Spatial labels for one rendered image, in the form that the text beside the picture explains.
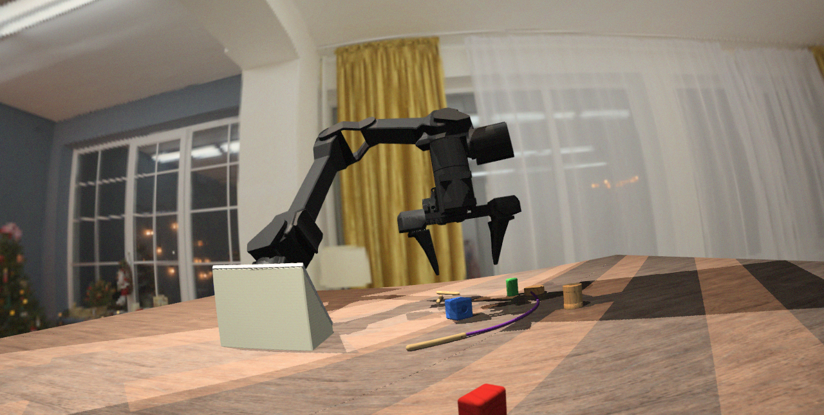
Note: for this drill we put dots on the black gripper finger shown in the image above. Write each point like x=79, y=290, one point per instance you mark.
x=424, y=239
x=497, y=229

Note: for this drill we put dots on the red block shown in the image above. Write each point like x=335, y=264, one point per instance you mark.
x=486, y=400

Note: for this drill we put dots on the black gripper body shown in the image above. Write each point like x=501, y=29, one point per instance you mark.
x=454, y=189

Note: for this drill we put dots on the tan round disc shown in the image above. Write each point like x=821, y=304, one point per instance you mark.
x=536, y=289

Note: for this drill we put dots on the dark green cylinder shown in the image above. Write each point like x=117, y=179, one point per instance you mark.
x=512, y=286

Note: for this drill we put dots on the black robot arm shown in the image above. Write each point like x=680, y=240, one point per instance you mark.
x=293, y=236

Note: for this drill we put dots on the wooden cylinder with small hole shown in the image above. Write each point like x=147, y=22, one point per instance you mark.
x=573, y=298

